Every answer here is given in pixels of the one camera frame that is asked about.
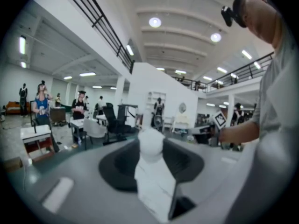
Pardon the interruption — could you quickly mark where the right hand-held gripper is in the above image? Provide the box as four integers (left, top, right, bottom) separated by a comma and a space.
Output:
190, 111, 228, 146

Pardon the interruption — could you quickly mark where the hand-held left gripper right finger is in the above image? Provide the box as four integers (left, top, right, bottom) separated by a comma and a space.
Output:
163, 137, 249, 224

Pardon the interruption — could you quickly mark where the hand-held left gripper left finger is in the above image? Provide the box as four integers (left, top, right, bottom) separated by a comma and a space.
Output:
28, 138, 164, 224

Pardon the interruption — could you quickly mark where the person's right forearm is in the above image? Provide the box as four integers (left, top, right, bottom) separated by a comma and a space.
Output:
219, 121, 260, 145

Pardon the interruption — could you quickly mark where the white vanity dresser with mirror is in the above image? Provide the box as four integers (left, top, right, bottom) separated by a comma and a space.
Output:
172, 102, 190, 133

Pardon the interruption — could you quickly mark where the white wooden chair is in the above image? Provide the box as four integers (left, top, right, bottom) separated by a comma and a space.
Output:
163, 117, 175, 133

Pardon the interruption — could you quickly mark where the black metal railing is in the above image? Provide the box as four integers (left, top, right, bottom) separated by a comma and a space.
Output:
172, 52, 275, 93
55, 0, 135, 74

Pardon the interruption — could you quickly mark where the white shell chair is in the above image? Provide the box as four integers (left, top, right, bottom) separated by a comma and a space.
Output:
83, 118, 108, 140

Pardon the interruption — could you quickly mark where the person's grey shirt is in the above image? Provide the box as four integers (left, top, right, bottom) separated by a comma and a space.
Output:
240, 13, 299, 224

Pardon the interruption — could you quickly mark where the white desk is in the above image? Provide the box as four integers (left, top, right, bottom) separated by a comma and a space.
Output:
69, 118, 88, 147

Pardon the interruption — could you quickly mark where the black office chair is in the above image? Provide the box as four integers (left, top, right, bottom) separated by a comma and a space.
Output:
102, 103, 132, 142

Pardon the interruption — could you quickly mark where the white and wood side cabinet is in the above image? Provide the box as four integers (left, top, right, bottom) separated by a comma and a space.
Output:
20, 124, 57, 162

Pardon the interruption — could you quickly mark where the dark wooden cabinet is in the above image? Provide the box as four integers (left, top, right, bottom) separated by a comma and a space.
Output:
50, 106, 67, 124

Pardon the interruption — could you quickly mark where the person's head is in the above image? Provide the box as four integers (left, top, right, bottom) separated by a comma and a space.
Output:
242, 0, 281, 44

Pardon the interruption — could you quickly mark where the orange sofa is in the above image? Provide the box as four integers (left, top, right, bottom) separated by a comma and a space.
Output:
5, 101, 31, 116

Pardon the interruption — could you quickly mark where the black head-mounted camera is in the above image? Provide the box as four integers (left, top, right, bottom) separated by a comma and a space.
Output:
221, 0, 249, 28

